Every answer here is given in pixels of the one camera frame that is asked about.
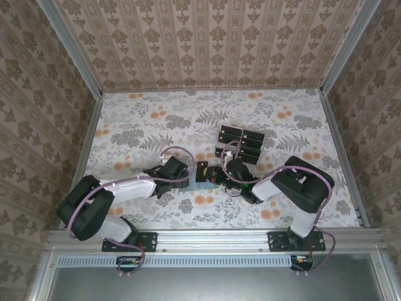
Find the black battery holder tray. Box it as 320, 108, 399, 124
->
214, 124, 266, 165

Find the floral patterned tablecloth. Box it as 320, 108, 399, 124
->
70, 88, 361, 230

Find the small black connector board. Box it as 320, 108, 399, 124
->
290, 255, 315, 272
116, 255, 142, 273

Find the grey sheet metal panel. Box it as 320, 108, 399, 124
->
46, 266, 380, 301

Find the long aluminium mounting rail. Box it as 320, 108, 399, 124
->
46, 228, 389, 253

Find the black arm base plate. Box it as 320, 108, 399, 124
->
102, 231, 158, 253
268, 231, 327, 253

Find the white slotted cable duct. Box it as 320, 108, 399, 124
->
58, 255, 314, 268

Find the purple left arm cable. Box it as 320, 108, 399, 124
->
67, 146, 197, 278

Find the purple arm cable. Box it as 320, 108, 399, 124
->
67, 146, 197, 278
221, 140, 338, 277

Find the aluminium side rail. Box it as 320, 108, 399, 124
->
320, 92, 371, 229
59, 92, 106, 233

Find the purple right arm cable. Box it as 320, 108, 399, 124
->
221, 140, 338, 277

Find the aluminium frame post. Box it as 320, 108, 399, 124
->
318, 0, 377, 97
37, 0, 105, 98

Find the aluminium frame bar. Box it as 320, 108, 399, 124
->
370, 252, 401, 301
28, 252, 60, 301

